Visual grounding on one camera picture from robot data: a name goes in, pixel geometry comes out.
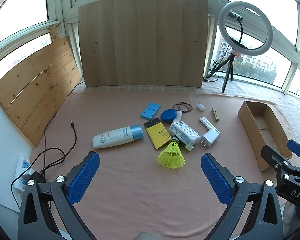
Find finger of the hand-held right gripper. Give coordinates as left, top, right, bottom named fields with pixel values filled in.
left=261, top=145, right=294, bottom=180
left=288, top=139, right=300, bottom=159

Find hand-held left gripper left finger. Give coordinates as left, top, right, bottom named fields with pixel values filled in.
left=17, top=151, right=100, bottom=240

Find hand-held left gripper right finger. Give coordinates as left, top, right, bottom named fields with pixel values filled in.
left=201, top=153, right=284, bottom=240

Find cardboard box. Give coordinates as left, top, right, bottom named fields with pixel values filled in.
left=237, top=101, right=293, bottom=172

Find white charger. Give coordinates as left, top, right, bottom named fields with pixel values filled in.
left=201, top=129, right=220, bottom=148

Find yellow shuttlecock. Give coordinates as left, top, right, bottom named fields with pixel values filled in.
left=157, top=141, right=186, bottom=169

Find patterned tissue pack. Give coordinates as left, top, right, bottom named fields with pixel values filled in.
left=169, top=121, right=201, bottom=147

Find yellow notebook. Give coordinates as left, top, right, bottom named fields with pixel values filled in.
left=143, top=120, right=172, bottom=150

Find white blue-capped sunscreen bottle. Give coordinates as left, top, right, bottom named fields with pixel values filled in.
left=92, top=124, right=144, bottom=149

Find patterned lip balm tube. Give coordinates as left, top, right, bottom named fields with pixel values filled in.
left=199, top=116, right=220, bottom=133

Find white power strip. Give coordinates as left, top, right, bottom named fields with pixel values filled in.
left=11, top=156, right=37, bottom=200

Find plaid blanket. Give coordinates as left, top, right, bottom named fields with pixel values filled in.
left=74, top=79, right=300, bottom=130

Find black tripod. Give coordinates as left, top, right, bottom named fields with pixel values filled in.
left=205, top=54, right=237, bottom=93

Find blue phone stand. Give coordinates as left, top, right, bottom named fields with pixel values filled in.
left=140, top=102, right=161, bottom=120

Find apartment buildings outside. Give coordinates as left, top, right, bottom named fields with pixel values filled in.
left=219, top=36, right=278, bottom=72

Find pine plank board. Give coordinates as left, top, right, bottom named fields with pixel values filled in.
left=0, top=37, right=82, bottom=147

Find black webcam on gooseneck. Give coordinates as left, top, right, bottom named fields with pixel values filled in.
left=229, top=11, right=245, bottom=46

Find large light wooden board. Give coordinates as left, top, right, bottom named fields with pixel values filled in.
left=77, top=0, right=209, bottom=88

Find black charging cable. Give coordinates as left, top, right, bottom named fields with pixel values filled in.
left=39, top=121, right=77, bottom=178

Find brown elastic cord loop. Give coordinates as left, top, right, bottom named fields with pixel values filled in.
left=173, top=102, right=192, bottom=113

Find black ring light cable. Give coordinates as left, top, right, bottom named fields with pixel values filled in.
left=202, top=59, right=225, bottom=83

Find white ring light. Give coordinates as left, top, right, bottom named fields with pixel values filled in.
left=218, top=0, right=274, bottom=57

